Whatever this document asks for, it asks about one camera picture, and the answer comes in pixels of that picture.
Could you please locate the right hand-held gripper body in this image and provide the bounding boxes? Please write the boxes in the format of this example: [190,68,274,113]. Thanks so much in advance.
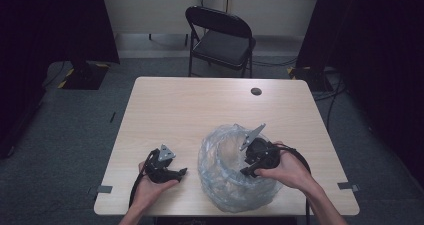
[238,122,283,173]

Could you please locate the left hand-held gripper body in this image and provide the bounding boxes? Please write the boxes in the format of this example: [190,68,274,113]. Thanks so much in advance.
[143,143,177,183]

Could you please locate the clear plastic bag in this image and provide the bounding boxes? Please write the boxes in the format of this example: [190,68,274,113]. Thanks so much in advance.
[197,122,285,214]

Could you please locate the person's left hand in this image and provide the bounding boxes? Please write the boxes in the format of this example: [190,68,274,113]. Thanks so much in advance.
[132,160,180,209]

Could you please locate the person's right hand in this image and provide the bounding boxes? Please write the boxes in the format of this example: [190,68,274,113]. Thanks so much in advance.
[254,140,317,195]

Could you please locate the grey tape strip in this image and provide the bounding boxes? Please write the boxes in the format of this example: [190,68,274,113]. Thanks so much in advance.
[337,181,361,193]
[95,184,114,195]

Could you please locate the black stand base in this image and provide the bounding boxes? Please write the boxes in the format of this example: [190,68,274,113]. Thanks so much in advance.
[57,60,111,91]
[286,65,335,93]

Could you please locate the black folding chair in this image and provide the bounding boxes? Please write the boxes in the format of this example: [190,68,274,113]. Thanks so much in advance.
[184,5,257,79]

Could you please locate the black curtain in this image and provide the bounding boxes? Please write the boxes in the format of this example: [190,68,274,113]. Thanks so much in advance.
[295,0,424,188]
[0,0,121,160]

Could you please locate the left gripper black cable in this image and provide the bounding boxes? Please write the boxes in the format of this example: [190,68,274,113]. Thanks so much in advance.
[128,150,155,209]

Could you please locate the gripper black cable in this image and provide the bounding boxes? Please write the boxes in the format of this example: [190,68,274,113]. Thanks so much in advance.
[128,150,155,209]
[272,144,313,225]

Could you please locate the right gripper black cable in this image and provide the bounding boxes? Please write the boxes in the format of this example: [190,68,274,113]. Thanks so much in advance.
[272,144,313,225]

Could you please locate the black floor cable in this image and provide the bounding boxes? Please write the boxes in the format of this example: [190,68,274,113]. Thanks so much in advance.
[251,56,298,68]
[313,72,348,133]

